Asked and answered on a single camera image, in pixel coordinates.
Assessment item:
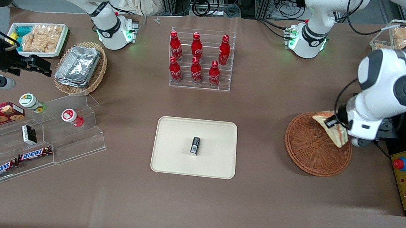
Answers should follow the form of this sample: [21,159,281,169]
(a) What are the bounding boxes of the stacked aluminium foil containers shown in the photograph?
[54,44,101,90]

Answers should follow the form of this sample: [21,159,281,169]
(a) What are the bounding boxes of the bagged fried snack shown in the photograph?
[391,25,406,51]

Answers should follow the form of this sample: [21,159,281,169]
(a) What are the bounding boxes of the white rectangular snack tray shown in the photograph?
[5,20,70,60]

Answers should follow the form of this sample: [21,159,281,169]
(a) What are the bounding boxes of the Snickers chocolate bar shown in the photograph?
[0,158,20,184]
[17,145,53,164]

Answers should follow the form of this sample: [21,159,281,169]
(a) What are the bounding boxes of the teal snack packet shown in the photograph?
[15,25,33,38]

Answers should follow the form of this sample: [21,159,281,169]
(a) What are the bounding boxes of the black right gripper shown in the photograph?
[0,48,54,79]

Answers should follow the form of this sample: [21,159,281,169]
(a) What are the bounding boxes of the beige plastic tray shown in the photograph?
[150,116,239,180]

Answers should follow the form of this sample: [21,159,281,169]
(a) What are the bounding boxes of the black cable on table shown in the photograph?
[372,140,393,160]

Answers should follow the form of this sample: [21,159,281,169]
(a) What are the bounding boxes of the red lid cup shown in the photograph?
[60,108,85,128]

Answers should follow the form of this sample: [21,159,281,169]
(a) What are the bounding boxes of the red cola bottle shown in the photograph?
[217,34,232,66]
[190,57,204,85]
[168,30,185,62]
[208,60,222,87]
[190,32,205,64]
[168,56,184,83]

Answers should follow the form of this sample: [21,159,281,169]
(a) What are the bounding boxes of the red emergency stop button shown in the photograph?
[393,157,406,172]

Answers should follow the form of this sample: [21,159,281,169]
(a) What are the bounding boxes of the green sunflower lid cup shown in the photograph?
[18,93,48,114]

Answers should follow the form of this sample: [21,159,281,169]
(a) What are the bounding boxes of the light oval wicker basket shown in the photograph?
[52,39,109,98]

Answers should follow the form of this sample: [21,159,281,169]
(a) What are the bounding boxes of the clear acrylic snack shelf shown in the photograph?
[369,18,406,54]

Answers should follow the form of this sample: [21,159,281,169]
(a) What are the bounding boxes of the triangle sandwich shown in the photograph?
[311,110,351,149]

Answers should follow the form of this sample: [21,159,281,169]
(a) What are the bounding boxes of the coiled black cable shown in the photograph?
[191,0,212,18]

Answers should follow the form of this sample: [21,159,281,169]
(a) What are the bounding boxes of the clear bag of crackers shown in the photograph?
[20,22,63,55]

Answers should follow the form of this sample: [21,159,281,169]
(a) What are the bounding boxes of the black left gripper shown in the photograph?
[325,102,351,130]

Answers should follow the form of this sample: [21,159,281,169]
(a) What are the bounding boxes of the round brown wicker basket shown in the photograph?
[282,110,355,179]

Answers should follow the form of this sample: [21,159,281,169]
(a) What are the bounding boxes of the small black white box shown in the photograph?
[20,124,39,146]

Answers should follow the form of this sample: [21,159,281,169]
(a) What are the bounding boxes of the clear acrylic bottle rack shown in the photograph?
[167,27,237,92]

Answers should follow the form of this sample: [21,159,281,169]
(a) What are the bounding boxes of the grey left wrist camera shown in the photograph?
[351,136,372,148]

